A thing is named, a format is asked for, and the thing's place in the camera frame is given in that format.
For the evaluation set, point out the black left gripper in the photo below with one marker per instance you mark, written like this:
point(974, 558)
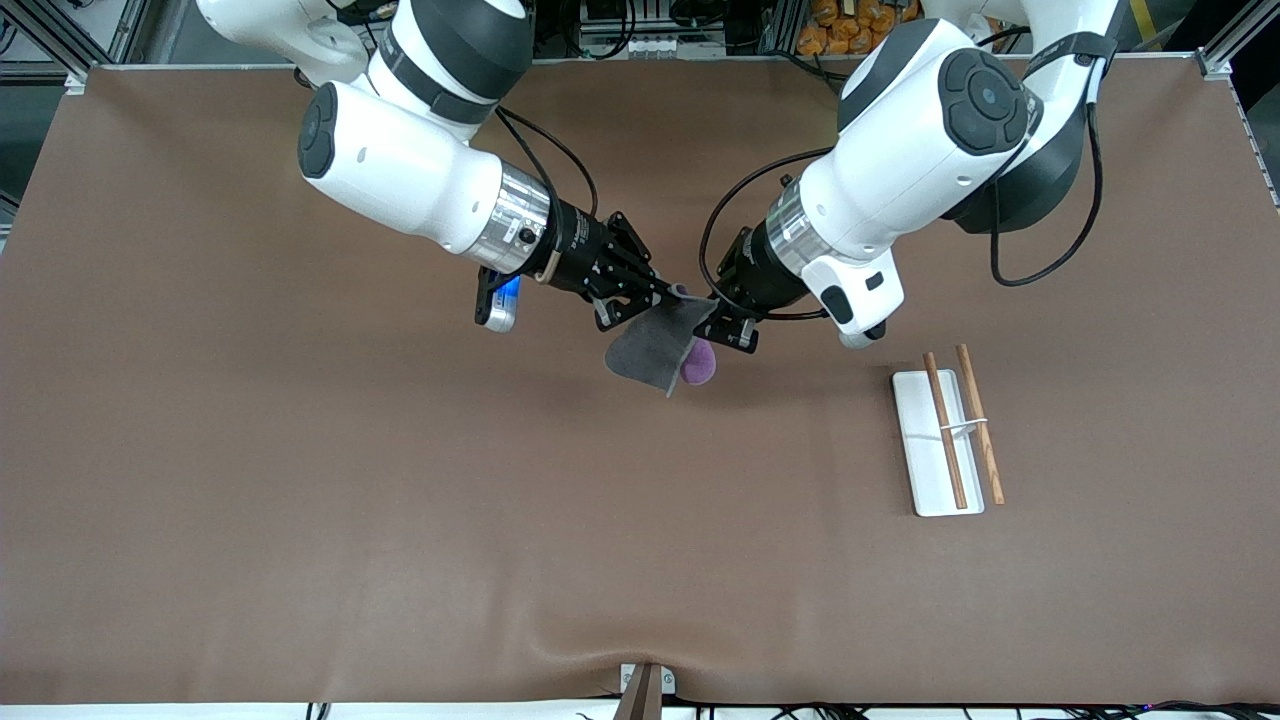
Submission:
point(765, 274)

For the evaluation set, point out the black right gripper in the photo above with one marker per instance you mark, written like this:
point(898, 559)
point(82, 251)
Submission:
point(583, 254)

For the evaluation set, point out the grey purple-backed towel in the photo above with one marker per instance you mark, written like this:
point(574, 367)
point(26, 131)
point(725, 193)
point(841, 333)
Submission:
point(650, 350)

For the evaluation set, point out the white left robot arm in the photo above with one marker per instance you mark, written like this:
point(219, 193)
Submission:
point(900, 150)

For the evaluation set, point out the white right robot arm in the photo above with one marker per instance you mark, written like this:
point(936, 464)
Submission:
point(400, 180)

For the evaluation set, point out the white rack base tray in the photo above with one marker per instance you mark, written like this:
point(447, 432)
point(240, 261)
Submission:
point(922, 450)

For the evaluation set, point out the thin white rack crossbar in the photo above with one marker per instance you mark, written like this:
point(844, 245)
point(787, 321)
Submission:
point(958, 427)

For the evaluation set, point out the brown table mat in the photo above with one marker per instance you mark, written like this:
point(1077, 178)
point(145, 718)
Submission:
point(400, 500)

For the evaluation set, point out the orange packaged goods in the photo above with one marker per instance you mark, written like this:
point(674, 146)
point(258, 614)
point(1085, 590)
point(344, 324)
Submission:
point(840, 25)

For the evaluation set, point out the brown mounting pole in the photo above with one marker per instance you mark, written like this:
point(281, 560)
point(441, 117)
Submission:
point(640, 700)

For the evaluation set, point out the grey metal bracket plate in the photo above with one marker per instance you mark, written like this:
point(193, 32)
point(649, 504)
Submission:
point(668, 680)

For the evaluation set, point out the aluminium frame profile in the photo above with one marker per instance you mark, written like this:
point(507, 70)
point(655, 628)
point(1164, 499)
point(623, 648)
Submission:
point(1215, 62)
point(128, 30)

